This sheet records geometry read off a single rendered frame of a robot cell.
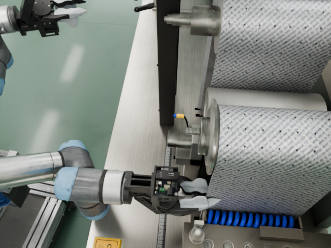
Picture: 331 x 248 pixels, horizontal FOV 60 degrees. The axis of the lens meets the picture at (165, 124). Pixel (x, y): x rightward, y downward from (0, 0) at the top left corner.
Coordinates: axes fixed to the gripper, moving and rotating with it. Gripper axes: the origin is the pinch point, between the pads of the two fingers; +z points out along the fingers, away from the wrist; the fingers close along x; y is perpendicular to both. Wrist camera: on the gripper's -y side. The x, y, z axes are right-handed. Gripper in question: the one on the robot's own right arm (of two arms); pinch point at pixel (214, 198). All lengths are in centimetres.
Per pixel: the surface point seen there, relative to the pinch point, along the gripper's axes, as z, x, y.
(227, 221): 3.8, -3.3, -5.5
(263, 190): 9.1, -0.2, 6.7
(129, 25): -64, 215, -109
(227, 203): 3.2, -0.3, -2.2
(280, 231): 15.3, -4.9, -4.2
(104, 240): -26.6, -7.4, -16.6
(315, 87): 30.4, 36.4, 0.3
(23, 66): -146, 150, -109
